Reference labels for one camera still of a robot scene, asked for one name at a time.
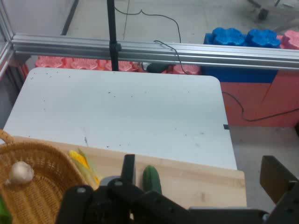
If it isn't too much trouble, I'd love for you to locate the pink flower-shaped foam block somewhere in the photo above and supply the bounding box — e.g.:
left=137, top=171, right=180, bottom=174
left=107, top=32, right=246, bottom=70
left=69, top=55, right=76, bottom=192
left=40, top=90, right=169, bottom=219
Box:
left=35, top=56, right=69, bottom=70
left=102, top=59, right=139, bottom=72
left=69, top=57, right=99, bottom=70
left=172, top=64, right=202, bottom=76
left=277, top=30, right=299, bottom=50

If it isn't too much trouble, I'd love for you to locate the white garlic bulb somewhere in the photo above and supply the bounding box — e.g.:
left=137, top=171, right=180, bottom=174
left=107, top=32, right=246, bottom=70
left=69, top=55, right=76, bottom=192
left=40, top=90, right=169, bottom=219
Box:
left=4, top=161, right=35, bottom=186

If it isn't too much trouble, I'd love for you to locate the aluminium vertical frame post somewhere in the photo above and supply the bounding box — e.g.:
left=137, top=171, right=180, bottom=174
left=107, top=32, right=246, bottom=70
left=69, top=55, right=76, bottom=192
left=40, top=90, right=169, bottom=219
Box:
left=0, top=0, right=14, bottom=46

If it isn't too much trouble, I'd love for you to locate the black cable on pink mat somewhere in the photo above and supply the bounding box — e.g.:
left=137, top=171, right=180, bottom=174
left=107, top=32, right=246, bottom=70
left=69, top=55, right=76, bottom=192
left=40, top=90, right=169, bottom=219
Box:
left=221, top=91, right=299, bottom=123

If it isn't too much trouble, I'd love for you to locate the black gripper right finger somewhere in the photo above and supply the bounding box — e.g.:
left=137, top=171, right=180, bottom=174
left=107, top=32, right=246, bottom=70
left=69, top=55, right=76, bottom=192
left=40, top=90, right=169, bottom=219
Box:
left=260, top=155, right=299, bottom=224

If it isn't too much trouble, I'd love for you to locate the blue foam base block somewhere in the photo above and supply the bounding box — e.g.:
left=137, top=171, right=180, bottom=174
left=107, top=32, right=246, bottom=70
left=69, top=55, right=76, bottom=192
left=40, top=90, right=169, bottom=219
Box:
left=202, top=33, right=279, bottom=84

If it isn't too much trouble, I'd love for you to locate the black office chair base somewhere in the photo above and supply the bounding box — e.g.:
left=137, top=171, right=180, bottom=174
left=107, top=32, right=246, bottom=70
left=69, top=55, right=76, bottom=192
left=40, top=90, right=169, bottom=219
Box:
left=247, top=0, right=281, bottom=21

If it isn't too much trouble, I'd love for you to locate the pink foam floor mat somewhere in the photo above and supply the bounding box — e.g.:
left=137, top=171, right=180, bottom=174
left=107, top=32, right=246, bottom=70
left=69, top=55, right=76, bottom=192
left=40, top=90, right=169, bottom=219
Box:
left=220, top=69, right=299, bottom=128

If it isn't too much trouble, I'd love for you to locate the brown wicker basket with handle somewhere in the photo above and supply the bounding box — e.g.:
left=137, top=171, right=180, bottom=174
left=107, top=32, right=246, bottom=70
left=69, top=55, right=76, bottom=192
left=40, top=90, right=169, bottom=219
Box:
left=0, top=129, right=94, bottom=224

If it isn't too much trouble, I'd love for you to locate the black power adapter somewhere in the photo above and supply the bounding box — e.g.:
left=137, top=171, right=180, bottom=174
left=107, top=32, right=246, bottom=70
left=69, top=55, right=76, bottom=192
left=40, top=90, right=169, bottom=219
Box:
left=146, top=62, right=176, bottom=73

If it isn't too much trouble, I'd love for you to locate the black slanted metal leg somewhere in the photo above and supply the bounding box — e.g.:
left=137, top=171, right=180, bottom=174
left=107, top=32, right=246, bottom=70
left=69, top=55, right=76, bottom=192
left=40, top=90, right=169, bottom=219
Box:
left=61, top=0, right=80, bottom=36

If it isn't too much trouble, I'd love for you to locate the thin black cable over rail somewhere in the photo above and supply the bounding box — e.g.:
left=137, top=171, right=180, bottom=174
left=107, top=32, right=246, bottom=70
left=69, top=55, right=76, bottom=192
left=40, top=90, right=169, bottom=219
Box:
left=114, top=6, right=189, bottom=73

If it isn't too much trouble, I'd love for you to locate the yellow corn cob with husk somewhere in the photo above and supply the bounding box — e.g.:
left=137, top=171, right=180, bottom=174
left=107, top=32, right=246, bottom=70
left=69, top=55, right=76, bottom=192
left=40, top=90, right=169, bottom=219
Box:
left=69, top=148, right=101, bottom=189

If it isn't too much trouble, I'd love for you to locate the green bell pepper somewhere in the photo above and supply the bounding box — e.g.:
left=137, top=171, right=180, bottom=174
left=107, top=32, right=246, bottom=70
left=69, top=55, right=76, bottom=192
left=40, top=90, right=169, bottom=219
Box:
left=0, top=193, right=14, bottom=224

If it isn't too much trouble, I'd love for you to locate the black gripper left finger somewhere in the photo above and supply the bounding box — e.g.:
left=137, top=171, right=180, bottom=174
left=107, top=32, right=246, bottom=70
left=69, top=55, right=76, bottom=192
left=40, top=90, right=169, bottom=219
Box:
left=56, top=154, right=194, bottom=224

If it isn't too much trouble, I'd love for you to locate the long horizontal aluminium frame rail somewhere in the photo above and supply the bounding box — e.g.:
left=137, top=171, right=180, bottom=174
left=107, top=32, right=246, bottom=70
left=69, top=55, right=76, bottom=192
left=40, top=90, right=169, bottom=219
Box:
left=11, top=34, right=299, bottom=70

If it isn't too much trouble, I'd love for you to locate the blue flower-shaped foam block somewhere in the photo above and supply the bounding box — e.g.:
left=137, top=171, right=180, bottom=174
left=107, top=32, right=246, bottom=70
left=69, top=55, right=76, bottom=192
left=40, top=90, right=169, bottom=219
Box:
left=246, top=28, right=281, bottom=49
left=212, top=28, right=248, bottom=47

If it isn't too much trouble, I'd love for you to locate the dark green cucumber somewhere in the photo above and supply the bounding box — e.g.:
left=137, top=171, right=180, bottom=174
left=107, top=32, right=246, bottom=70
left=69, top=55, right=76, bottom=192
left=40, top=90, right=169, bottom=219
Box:
left=142, top=165, right=163, bottom=195

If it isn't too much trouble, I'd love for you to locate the light wooden cutting board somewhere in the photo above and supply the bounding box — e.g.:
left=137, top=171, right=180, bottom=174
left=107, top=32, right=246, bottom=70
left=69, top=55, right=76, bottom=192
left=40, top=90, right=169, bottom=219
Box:
left=14, top=136, right=248, bottom=210

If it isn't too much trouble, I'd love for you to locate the black tripod pole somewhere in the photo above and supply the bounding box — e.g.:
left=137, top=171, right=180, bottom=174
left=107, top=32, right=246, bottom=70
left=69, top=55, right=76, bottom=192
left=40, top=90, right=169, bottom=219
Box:
left=107, top=0, right=122, bottom=72

